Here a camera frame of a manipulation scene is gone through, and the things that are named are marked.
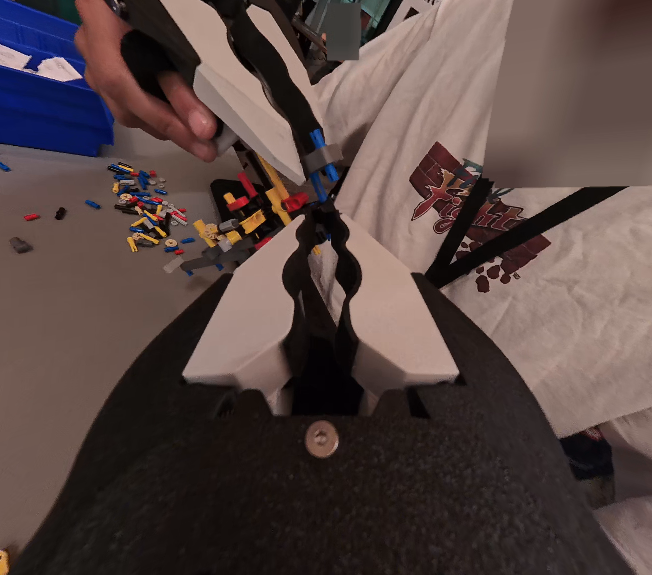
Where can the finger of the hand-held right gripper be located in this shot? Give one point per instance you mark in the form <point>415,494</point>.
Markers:
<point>285,45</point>
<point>224,75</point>

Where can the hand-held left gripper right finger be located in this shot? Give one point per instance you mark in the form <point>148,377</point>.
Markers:
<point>402,330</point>

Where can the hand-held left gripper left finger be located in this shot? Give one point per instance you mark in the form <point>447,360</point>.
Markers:
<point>239,330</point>

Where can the long grey Technic assembly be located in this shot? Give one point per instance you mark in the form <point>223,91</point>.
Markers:
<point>254,221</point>

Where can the grey lego connector blue pins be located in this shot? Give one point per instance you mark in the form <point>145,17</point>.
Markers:
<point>321,158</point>

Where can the scattered small lego pieces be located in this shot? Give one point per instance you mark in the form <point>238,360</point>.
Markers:
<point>147,216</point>

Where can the dark grey lego piece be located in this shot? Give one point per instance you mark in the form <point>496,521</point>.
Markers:
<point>20,245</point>

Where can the white paper slip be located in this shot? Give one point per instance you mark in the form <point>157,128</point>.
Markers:
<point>58,69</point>

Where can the blue plastic bin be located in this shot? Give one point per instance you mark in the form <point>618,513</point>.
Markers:
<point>51,116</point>

